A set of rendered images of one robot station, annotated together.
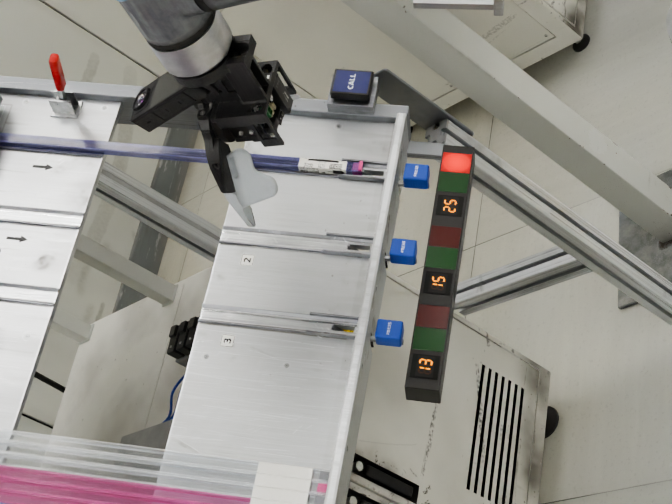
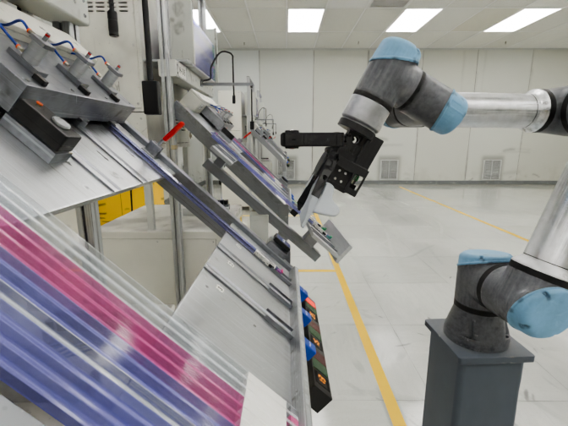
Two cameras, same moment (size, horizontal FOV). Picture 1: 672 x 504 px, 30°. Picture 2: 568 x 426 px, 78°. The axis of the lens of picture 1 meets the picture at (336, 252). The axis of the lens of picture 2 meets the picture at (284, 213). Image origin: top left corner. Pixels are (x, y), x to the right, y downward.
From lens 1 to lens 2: 113 cm
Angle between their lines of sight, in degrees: 53
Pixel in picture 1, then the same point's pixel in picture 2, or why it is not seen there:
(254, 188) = (326, 205)
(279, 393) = (251, 338)
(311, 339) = (266, 322)
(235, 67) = (376, 141)
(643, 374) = not seen: outside the picture
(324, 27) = (142, 272)
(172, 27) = (391, 90)
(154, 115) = (303, 137)
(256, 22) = (118, 253)
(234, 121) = (349, 165)
